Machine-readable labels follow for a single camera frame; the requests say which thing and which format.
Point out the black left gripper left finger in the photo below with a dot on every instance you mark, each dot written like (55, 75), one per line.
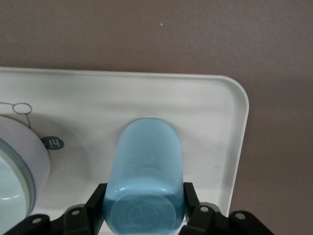
(80, 220)

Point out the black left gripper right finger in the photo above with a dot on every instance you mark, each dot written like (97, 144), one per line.
(205, 220)

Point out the light blue cup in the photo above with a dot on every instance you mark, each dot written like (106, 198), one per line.
(146, 159)

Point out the white bowl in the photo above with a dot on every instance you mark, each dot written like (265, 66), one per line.
(29, 147)

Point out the cream tray with Rabbit print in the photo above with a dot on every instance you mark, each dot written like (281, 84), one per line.
(195, 110)

